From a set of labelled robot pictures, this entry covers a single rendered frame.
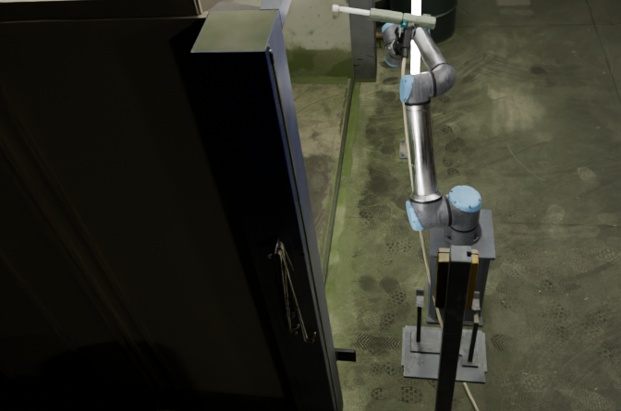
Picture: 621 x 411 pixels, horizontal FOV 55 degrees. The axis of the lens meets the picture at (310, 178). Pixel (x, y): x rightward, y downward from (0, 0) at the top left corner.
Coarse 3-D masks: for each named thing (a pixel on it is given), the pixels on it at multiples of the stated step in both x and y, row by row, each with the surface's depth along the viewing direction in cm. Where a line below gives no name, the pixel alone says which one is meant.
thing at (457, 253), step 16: (464, 256) 169; (448, 272) 175; (464, 272) 171; (448, 288) 178; (464, 288) 177; (448, 304) 184; (464, 304) 183; (448, 320) 191; (448, 336) 198; (448, 352) 205; (448, 368) 213; (448, 384) 222; (448, 400) 232
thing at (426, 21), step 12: (348, 12) 282; (360, 12) 281; (372, 12) 279; (384, 12) 280; (396, 12) 280; (408, 24) 279; (420, 24) 280; (432, 24) 279; (408, 36) 279; (408, 48) 279
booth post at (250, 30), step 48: (192, 48) 140; (240, 48) 137; (240, 96) 146; (288, 96) 161; (240, 144) 158; (240, 192) 172; (288, 192) 169; (288, 240) 186; (288, 288) 205; (288, 336) 230; (336, 384) 280
